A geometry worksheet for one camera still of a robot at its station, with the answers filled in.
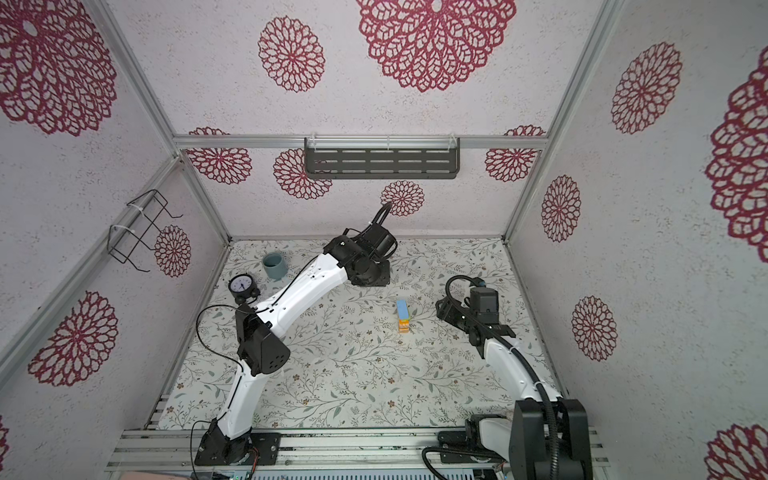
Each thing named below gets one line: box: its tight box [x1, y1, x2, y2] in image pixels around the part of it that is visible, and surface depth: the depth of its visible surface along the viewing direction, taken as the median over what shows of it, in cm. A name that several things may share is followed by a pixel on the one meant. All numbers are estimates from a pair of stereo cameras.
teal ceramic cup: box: [262, 252, 288, 281], surface depth 109 cm
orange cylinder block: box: [398, 319, 410, 334], surface depth 92 cm
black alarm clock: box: [228, 273, 261, 305], surface depth 105 cm
